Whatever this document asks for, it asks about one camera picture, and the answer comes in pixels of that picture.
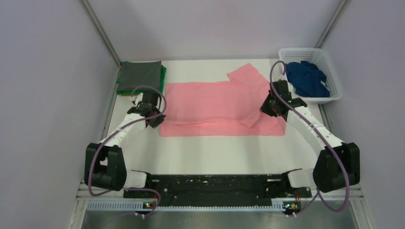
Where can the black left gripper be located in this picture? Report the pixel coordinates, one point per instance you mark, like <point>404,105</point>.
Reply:
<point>159,119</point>

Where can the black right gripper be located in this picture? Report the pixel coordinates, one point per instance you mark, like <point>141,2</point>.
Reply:
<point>264,108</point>

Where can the pink t shirt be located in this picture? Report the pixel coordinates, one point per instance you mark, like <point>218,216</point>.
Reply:
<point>227,108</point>

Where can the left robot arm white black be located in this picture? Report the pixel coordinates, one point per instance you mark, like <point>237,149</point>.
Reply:
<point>107,162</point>

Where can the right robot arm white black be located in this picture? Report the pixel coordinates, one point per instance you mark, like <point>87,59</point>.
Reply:
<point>334,156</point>

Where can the folded orange t shirt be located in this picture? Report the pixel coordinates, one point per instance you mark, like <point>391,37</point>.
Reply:
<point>128,95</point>

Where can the blue t shirt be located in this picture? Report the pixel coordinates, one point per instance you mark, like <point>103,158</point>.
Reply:
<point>307,79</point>

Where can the folded grey t shirt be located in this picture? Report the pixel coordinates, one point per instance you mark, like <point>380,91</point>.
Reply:
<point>135,74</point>

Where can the white plastic basket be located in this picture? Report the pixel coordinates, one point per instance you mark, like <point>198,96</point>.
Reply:
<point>318,57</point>

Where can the folded green t shirt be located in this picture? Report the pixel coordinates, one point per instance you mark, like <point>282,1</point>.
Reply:
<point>161,87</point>

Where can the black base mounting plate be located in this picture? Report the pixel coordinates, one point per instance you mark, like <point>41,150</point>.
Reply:
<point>219,190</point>

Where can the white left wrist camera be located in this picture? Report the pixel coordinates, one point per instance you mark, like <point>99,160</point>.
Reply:
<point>138,99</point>

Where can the white slotted cable duct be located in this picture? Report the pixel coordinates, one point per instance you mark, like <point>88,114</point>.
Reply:
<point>145,206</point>

